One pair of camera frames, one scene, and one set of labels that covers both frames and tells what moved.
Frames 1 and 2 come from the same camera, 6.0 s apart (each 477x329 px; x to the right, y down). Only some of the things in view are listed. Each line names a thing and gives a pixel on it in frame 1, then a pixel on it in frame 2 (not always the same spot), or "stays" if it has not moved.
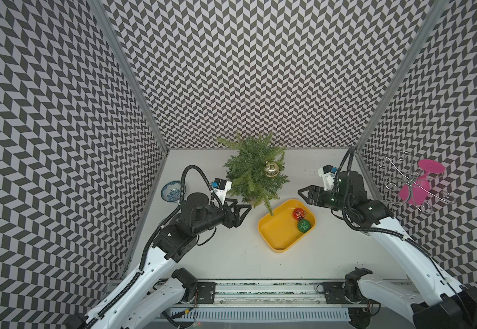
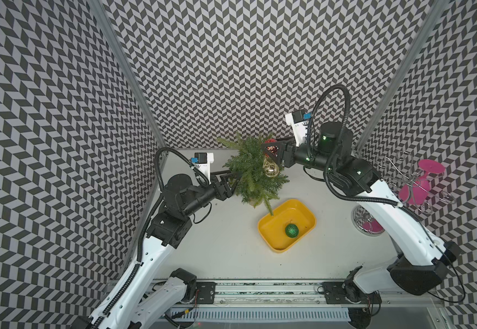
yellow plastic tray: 288,225 stays
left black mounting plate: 206,292 stays
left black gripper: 236,220 → 226,190
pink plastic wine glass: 417,192 stays
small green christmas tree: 254,168 stays
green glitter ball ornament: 303,225 → 292,230
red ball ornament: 299,213 → 272,149
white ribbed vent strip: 261,314 stays
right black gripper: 312,193 → 288,148
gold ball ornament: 271,169 stays
